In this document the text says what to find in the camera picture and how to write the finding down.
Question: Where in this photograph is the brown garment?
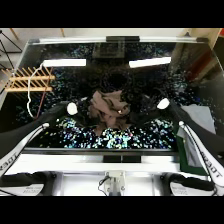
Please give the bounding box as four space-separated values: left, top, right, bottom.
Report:
87 89 133 136

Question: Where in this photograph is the grey garment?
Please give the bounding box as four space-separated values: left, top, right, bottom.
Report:
176 104 218 168

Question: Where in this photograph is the black tripod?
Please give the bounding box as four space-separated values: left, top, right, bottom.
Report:
0 29 23 70

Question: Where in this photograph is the silver frame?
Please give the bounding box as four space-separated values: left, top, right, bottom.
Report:
0 152 224 197

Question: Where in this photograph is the black cable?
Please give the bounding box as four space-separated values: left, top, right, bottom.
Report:
97 175 112 196

